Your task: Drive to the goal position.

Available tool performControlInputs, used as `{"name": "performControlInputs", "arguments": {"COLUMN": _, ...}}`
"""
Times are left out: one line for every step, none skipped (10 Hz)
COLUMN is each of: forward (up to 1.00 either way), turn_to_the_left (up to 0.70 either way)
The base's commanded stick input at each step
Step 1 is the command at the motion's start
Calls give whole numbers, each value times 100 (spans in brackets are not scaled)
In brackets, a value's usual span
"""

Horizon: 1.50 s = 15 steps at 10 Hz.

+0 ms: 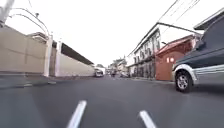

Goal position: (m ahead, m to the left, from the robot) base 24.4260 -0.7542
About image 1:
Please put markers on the row of buildings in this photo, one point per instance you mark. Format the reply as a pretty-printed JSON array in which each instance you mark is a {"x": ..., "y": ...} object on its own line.
[{"x": 118, "y": 65}]

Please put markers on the red building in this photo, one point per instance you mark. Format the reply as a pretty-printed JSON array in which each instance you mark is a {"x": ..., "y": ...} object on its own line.
[{"x": 168, "y": 63}]

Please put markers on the beige concrete wall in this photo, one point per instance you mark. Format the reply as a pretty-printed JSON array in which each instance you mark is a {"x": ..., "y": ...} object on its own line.
[{"x": 20, "y": 53}]

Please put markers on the building with dark eave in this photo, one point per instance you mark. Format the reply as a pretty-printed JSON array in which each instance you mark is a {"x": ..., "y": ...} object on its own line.
[{"x": 210, "y": 20}]

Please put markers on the grey kerbside pavement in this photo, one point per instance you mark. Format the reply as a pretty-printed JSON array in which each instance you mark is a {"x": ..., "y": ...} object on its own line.
[{"x": 20, "y": 81}]

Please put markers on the grey asphalt road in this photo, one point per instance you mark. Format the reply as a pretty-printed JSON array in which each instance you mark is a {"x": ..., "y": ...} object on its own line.
[{"x": 110, "y": 96}]

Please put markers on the white vehicle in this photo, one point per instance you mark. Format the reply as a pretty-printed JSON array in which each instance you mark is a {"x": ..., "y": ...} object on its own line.
[{"x": 99, "y": 72}]

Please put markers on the pale pole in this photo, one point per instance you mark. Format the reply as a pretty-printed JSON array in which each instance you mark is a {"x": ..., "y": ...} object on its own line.
[{"x": 6, "y": 8}]

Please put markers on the white two-storey building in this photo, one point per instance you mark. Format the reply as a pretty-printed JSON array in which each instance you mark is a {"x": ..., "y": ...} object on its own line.
[{"x": 148, "y": 53}]

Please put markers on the robot's own part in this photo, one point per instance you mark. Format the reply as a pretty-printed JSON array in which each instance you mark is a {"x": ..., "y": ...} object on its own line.
[
  {"x": 76, "y": 113},
  {"x": 147, "y": 119}
]

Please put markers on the white wall with dark roof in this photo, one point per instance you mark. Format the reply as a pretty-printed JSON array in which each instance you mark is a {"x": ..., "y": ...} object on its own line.
[{"x": 73, "y": 66}]

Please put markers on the white lamp post, curved arms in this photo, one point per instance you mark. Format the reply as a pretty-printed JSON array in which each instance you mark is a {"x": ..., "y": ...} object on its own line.
[{"x": 48, "y": 56}]

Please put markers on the dark and silver car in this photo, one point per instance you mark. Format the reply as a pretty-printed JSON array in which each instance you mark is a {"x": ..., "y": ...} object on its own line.
[{"x": 206, "y": 56}]

